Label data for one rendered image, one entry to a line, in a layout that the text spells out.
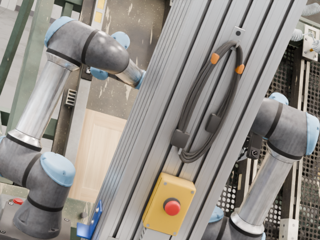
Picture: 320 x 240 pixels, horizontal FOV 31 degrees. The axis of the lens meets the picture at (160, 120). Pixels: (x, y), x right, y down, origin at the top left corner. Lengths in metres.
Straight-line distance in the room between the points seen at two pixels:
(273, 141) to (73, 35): 0.68
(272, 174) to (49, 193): 0.67
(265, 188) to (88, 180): 0.98
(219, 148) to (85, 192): 1.20
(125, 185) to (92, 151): 1.16
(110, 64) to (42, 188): 0.43
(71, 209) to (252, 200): 0.91
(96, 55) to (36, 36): 0.85
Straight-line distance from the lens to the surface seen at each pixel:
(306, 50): 3.22
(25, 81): 2.50
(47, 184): 1.75
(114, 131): 2.61
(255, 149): 2.26
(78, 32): 1.78
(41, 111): 1.79
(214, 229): 1.86
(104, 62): 1.77
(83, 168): 2.52
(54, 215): 1.81
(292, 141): 1.72
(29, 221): 1.80
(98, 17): 2.72
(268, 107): 1.70
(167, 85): 1.33
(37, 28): 2.59
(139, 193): 1.42
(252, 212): 1.83
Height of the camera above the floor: 1.90
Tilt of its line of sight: 13 degrees down
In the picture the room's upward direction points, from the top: 22 degrees clockwise
